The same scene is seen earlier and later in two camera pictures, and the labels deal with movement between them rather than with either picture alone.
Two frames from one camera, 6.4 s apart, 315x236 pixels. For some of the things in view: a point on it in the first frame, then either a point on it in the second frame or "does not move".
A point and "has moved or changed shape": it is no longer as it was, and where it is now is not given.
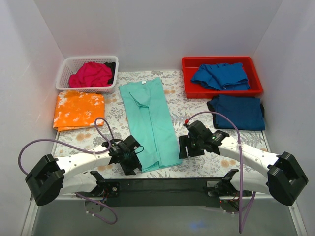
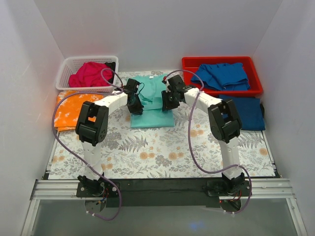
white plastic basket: [69, 66] does not move
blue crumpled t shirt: [228, 76] does not move
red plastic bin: [195, 90] does not move
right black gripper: [188, 146] -> [169, 102]
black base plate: [163, 192] does not move
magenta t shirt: [92, 74] does not move
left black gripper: [131, 162] -> [135, 105]
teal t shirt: [153, 126] has moved or changed shape
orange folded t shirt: [74, 109] does not move
